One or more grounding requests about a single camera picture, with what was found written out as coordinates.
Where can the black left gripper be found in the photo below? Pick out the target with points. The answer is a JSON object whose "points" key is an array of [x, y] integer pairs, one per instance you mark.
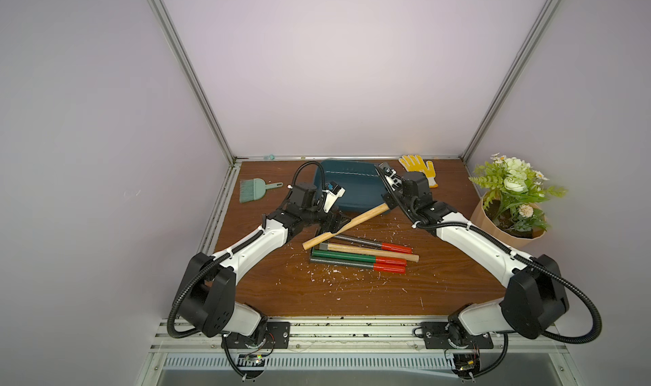
{"points": [[327, 227]]}

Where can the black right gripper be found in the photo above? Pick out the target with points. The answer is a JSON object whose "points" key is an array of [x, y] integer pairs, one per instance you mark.
{"points": [[390, 191]]}

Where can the wooden handle small hoe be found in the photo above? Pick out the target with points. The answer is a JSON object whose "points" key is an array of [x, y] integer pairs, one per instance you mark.
{"points": [[362, 218]]}

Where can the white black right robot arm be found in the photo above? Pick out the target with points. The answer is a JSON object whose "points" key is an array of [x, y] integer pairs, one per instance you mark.
{"points": [[535, 291]]}

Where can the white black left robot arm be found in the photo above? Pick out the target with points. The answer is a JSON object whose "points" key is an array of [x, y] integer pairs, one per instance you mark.
{"points": [[205, 301]]}

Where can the teal plastic storage box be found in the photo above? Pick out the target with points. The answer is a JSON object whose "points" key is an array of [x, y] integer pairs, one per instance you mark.
{"points": [[363, 186]]}

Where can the yellow white work glove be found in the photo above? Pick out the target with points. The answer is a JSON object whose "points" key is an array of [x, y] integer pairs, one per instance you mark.
{"points": [[415, 163]]}

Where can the green tool red grip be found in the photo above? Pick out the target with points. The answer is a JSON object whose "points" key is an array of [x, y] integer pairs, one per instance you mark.
{"points": [[350, 257]]}

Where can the green hand brush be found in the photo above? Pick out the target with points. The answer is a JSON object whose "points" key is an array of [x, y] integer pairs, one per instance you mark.
{"points": [[255, 189]]}

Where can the grey tool red grip upper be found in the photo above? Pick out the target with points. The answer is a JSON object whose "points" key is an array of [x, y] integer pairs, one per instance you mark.
{"points": [[375, 244]]}

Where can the grey tool red grip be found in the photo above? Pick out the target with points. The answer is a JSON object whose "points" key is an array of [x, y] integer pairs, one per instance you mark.
{"points": [[362, 265], [375, 244]]}

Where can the grey tool red grip lower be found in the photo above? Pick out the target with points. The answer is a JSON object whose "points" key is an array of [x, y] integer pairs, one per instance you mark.
{"points": [[362, 265]]}

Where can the green artificial flower plant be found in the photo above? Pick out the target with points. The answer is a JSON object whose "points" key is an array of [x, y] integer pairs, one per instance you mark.
{"points": [[513, 191]]}

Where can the tan ribbed flower pot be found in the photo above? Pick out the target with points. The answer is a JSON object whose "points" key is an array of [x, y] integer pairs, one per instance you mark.
{"points": [[482, 218]]}

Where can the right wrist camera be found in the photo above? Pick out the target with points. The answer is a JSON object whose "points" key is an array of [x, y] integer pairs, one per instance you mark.
{"points": [[390, 176]]}

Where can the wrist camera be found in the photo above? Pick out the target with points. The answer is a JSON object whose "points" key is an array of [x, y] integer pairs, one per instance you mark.
{"points": [[390, 176], [333, 192]]}

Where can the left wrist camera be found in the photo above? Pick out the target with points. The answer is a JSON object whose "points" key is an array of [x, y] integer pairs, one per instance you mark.
{"points": [[333, 192]]}

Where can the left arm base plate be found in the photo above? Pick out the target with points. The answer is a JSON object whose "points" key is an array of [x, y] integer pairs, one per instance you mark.
{"points": [[269, 335]]}

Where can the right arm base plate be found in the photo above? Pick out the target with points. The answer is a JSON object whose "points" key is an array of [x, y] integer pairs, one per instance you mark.
{"points": [[441, 336]]}

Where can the aluminium front rail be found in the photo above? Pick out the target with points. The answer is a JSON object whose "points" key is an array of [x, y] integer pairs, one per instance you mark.
{"points": [[412, 345]]}

